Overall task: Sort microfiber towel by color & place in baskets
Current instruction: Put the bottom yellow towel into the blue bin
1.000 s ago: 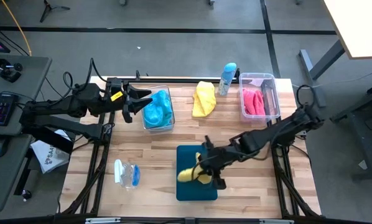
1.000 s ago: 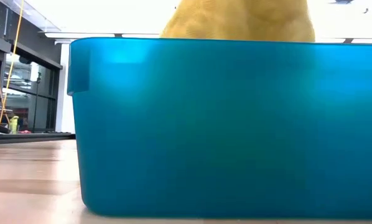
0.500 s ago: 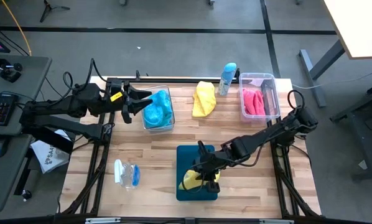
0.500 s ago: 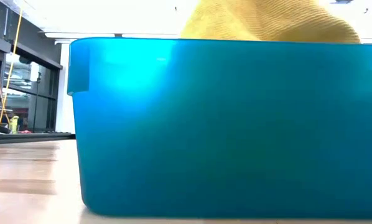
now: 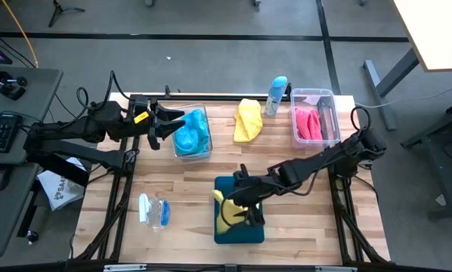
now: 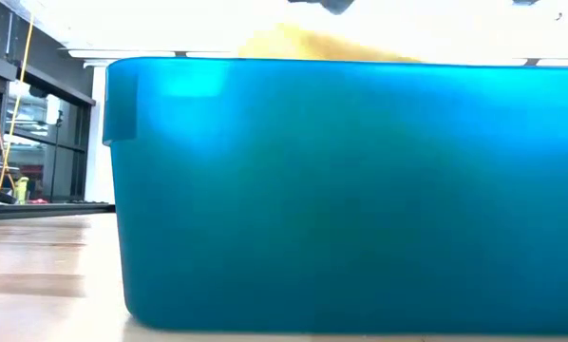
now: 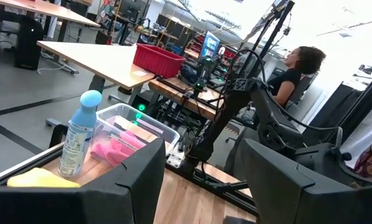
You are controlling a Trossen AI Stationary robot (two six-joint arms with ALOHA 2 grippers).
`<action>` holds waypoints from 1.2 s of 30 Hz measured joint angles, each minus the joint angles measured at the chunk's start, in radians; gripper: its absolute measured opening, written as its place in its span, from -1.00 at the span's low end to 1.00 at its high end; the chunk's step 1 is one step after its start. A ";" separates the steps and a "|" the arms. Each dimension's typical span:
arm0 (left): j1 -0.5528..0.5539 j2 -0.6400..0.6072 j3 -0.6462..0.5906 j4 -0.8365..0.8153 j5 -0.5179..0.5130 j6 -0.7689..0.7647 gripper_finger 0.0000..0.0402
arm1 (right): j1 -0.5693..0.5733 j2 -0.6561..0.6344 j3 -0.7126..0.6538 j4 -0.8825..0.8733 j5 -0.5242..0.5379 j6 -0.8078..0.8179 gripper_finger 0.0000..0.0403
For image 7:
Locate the wooden workbench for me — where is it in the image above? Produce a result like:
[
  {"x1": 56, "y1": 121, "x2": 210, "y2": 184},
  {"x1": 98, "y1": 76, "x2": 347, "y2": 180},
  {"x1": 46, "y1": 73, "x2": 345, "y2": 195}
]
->
[{"x1": 147, "y1": 76, "x2": 226, "y2": 121}]

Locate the long light wood table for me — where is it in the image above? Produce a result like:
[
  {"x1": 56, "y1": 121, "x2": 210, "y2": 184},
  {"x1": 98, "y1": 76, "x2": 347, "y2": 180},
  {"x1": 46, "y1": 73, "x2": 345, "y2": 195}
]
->
[{"x1": 0, "y1": 0, "x2": 101, "y2": 43}]

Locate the pink microfiber towel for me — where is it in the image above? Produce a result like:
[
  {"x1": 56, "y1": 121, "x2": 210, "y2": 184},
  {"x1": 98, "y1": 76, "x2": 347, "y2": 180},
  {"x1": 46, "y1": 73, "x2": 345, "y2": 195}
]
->
[{"x1": 90, "y1": 130, "x2": 147, "y2": 168}]

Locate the black computer tower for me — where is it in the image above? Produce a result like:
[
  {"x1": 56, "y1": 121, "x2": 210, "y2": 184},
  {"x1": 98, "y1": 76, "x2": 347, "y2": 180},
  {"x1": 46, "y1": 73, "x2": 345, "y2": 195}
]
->
[{"x1": 14, "y1": 17, "x2": 45, "y2": 71}]

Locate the computer monitor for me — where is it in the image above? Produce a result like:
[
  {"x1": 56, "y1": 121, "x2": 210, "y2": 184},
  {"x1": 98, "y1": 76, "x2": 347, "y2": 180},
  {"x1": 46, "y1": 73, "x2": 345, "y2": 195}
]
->
[{"x1": 199, "y1": 30, "x2": 221, "y2": 62}]

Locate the black frame post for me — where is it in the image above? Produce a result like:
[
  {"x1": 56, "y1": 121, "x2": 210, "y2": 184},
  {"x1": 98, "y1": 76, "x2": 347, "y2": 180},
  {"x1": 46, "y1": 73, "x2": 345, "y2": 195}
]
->
[{"x1": 247, "y1": 0, "x2": 296, "y2": 80}]

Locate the office chair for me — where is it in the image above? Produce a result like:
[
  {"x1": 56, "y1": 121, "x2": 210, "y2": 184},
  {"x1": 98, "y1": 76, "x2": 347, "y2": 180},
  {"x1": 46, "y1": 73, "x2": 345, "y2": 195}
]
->
[{"x1": 286, "y1": 73, "x2": 318, "y2": 108}]

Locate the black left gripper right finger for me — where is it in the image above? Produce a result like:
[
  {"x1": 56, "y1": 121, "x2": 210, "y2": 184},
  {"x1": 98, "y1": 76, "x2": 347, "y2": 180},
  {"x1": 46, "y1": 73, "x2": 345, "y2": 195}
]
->
[{"x1": 241, "y1": 138, "x2": 372, "y2": 224}]

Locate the red plastic bin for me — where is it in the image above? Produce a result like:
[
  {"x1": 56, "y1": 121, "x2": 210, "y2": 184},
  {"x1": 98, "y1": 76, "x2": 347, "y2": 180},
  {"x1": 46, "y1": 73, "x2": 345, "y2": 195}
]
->
[{"x1": 133, "y1": 43, "x2": 187, "y2": 79}]

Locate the blue spray bottle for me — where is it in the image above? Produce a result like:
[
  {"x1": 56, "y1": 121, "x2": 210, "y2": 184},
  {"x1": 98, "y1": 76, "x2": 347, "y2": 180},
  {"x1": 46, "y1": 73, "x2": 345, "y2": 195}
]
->
[{"x1": 57, "y1": 90, "x2": 103, "y2": 179}]

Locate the person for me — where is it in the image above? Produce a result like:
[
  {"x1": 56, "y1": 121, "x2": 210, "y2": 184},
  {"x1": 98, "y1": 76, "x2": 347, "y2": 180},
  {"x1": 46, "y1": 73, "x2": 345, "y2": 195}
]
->
[{"x1": 266, "y1": 45, "x2": 327, "y2": 107}]

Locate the clear plastic container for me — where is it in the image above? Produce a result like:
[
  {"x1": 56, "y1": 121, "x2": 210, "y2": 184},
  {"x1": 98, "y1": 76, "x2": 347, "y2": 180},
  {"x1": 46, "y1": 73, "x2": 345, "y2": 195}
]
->
[{"x1": 92, "y1": 103, "x2": 181, "y2": 167}]

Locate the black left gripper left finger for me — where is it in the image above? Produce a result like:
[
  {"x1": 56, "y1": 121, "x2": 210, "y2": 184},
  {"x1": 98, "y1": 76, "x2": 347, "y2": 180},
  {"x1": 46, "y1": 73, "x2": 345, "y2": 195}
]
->
[{"x1": 0, "y1": 138, "x2": 167, "y2": 224}]

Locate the patterned cloth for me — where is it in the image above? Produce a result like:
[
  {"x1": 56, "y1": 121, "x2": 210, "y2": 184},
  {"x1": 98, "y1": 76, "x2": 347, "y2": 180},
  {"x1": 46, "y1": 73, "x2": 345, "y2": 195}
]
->
[{"x1": 353, "y1": 135, "x2": 372, "y2": 184}]

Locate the silver aluminium frame rail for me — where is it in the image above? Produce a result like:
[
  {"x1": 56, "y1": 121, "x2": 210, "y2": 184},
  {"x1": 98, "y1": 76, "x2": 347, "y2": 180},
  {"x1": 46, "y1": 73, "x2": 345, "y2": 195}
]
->
[{"x1": 0, "y1": 141, "x2": 65, "y2": 187}]

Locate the yellow microfiber towel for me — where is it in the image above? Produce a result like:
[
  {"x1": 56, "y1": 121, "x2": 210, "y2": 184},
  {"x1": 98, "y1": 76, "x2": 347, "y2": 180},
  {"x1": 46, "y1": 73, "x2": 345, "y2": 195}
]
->
[{"x1": 6, "y1": 167, "x2": 81, "y2": 189}]

